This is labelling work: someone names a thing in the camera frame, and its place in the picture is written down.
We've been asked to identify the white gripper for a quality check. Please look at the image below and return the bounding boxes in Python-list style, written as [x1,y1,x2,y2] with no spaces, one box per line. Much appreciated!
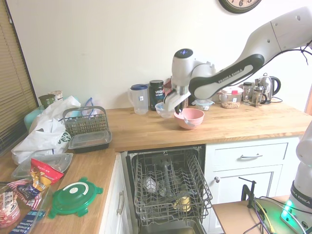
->
[162,83,191,118]

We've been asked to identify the stainless steel dishwasher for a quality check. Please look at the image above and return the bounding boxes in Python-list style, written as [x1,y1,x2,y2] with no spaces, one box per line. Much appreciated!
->
[121,143,213,234]

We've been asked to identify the pink bowl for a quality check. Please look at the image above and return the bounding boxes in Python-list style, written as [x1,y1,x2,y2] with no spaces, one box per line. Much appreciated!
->
[174,108,205,130]

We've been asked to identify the small clear glass bowl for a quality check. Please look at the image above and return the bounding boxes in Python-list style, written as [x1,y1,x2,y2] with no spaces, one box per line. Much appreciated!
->
[155,102,174,119]

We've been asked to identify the glass container with blue lid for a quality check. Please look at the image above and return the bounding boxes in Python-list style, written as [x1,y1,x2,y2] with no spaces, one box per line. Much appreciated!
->
[194,98,215,112]

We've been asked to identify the red jar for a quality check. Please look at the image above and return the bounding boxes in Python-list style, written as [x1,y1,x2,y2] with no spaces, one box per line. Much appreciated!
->
[163,78,173,98]

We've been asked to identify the black Vega protein tub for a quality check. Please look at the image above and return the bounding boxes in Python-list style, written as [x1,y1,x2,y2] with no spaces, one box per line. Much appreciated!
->
[149,80,165,112]

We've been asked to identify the clear pitcher with blue lid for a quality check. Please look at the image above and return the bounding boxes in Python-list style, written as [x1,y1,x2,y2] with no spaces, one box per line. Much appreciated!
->
[127,84,149,115]

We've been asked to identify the nut container with red latch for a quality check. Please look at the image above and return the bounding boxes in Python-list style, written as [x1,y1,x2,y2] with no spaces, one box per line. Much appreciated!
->
[220,86,244,109]

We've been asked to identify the glass jar with black lid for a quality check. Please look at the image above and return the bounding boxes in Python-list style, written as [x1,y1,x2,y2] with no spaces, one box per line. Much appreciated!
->
[242,82,253,105]

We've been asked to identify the glass french press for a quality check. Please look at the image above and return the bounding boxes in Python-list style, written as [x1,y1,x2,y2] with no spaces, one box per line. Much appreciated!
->
[252,84,268,107]

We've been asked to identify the white cabinet drawer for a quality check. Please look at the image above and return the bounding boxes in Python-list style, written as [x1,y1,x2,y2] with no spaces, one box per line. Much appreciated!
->
[211,142,290,168]

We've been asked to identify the clear drinking glass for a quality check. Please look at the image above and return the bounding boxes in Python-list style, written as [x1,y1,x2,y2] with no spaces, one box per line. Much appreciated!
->
[145,176,159,195]

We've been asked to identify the stainless steel electric kettle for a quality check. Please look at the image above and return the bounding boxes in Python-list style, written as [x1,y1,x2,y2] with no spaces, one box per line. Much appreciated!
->
[254,73,282,104]

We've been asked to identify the clear zip bag blue seal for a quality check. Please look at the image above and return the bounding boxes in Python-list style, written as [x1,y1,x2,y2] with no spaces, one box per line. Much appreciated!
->
[84,97,103,115]

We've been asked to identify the yellow cup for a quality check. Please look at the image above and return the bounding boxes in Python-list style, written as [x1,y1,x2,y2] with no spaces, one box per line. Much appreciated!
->
[173,195,192,212]

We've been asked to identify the grey plastic cutlery basket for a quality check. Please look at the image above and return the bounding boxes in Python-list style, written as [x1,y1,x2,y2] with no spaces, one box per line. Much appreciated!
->
[62,106,108,137]

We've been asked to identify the black takeout container clear lid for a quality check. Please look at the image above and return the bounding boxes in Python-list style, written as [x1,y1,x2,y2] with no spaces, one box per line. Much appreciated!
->
[67,130,113,154]

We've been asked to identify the white cabinet door with knob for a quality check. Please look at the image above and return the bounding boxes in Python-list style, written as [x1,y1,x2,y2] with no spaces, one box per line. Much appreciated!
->
[211,164,283,234]

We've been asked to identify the black metal clamp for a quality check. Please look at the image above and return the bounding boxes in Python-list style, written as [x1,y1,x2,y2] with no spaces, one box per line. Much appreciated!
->
[238,176,257,209]

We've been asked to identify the wooden robot mounting board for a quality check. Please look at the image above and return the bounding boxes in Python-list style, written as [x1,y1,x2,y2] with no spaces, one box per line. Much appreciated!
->
[212,195,312,234]

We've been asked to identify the dark green tub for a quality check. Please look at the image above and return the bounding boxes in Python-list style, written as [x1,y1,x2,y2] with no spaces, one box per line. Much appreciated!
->
[38,94,53,110]

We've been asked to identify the white plastic shopping bag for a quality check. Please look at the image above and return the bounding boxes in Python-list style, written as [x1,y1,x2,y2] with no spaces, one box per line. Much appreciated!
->
[11,95,81,165]

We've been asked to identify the green round container lid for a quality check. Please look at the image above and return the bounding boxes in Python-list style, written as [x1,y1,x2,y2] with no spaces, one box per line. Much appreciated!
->
[47,176,104,219]

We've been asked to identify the red snack bag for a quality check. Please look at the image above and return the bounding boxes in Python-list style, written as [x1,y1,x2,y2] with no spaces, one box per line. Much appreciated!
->
[29,157,64,193]

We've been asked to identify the teal plastic container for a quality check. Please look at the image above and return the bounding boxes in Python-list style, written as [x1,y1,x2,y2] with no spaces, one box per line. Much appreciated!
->
[23,107,46,134]

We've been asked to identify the clear plastic takeout container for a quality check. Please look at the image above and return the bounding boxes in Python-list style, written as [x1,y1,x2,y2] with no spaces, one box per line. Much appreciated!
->
[11,152,74,180]

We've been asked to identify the wooden window blinds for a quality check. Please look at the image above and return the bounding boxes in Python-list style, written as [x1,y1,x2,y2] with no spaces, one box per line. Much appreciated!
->
[0,0,39,156]

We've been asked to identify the clear glass baking dish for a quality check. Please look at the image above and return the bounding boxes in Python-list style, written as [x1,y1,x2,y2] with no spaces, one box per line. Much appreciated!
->
[0,180,53,234]

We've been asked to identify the red striped popcorn bag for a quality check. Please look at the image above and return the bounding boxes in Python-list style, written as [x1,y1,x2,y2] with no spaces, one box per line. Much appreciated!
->
[0,179,43,226]

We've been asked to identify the grey wire dishwasher rack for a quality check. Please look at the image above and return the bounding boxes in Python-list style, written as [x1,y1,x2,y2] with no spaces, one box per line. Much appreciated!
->
[131,149,213,220]

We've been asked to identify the white cabinet with bar handle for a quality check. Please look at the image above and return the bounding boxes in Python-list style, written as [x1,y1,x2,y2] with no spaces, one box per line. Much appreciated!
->
[97,152,142,234]

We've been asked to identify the black round wall clock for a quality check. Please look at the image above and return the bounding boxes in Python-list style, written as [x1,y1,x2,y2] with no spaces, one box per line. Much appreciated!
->
[218,0,263,14]

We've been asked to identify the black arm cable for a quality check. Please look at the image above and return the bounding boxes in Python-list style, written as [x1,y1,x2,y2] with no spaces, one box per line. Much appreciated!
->
[264,40,312,65]

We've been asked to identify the purple cable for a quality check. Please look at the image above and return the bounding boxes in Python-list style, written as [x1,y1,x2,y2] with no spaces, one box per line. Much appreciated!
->
[240,209,293,234]

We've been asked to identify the yellow cable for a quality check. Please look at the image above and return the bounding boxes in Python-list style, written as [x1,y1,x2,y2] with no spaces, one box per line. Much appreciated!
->
[257,201,276,234]

